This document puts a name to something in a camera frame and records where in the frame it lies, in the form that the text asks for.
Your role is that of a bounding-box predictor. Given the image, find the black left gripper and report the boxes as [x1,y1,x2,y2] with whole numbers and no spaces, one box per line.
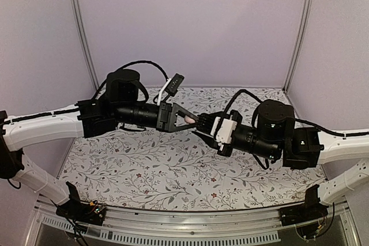
[114,101,202,134]

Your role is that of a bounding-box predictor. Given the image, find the white earbuds charging case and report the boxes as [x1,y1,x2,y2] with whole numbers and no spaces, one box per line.
[184,116,196,124]

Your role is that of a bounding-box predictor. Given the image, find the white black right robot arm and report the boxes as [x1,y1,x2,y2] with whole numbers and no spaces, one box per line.
[194,100,368,221]

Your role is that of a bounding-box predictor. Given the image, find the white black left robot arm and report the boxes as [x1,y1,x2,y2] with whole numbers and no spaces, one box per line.
[1,69,198,219]

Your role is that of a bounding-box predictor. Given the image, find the floral patterned table mat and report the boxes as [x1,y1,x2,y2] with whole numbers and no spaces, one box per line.
[59,86,328,212]

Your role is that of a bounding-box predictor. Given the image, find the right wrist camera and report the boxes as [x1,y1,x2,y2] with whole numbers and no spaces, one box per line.
[214,119,238,144]

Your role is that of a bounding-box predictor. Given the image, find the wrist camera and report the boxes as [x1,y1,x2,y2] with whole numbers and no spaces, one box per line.
[214,119,238,144]
[153,73,185,105]

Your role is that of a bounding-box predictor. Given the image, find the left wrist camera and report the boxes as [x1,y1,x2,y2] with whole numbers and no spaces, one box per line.
[153,73,185,105]

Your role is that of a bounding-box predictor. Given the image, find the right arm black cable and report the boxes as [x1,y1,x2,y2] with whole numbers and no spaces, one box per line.
[224,88,265,117]

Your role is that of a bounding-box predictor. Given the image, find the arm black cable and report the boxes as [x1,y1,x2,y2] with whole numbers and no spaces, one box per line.
[92,60,171,103]
[224,88,265,117]

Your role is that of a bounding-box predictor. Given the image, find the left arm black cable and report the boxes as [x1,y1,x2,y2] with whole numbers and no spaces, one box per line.
[92,60,171,103]

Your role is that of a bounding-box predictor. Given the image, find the aluminium front rail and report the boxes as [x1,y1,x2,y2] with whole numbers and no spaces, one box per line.
[25,196,362,245]

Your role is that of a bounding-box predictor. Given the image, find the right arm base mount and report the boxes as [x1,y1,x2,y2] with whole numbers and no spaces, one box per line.
[278,184,328,240]

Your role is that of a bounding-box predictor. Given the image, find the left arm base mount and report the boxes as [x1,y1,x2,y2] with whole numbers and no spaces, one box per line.
[56,181,107,226]

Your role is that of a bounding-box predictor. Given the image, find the left aluminium corner post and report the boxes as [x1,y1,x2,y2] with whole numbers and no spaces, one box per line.
[70,0,99,90]

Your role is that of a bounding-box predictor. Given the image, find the aluminium corner post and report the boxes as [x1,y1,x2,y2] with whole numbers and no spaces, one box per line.
[283,0,313,94]
[70,0,99,90]

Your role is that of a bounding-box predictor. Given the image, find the right aluminium corner post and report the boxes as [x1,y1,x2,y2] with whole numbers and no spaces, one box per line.
[283,0,313,94]

